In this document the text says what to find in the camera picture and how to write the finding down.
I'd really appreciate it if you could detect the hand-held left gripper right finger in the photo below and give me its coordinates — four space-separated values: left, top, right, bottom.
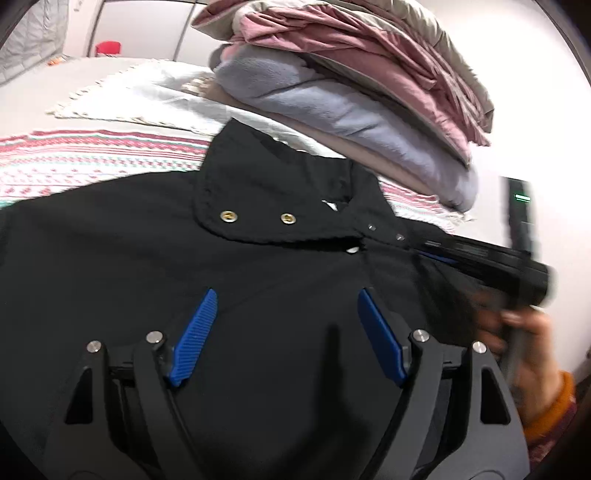
358 287 531 480

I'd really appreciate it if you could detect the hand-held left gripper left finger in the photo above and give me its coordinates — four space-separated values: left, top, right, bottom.
44 288 219 480

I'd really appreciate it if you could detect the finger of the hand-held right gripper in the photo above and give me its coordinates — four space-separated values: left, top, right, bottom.
409 233 511 284

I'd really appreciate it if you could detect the black jacket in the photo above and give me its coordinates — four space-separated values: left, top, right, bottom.
0 117 522 480

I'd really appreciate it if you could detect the person's right forearm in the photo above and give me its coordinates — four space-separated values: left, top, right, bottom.
522 370 578 469

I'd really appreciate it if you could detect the person's right hand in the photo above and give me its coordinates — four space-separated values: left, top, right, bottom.
473 286 568 418

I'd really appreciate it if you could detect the lavender fleece blanket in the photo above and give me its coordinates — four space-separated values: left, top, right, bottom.
209 44 481 213

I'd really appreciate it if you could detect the red green patterned blanket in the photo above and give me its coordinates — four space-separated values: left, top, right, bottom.
0 129 467 232

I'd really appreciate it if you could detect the white fringed cloth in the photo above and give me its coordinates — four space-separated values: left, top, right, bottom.
45 61 345 160

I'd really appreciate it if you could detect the white wardrobe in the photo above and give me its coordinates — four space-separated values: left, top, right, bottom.
67 0 222 63

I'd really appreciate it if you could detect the grey quilted cover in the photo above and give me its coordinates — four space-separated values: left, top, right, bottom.
0 0 71 86

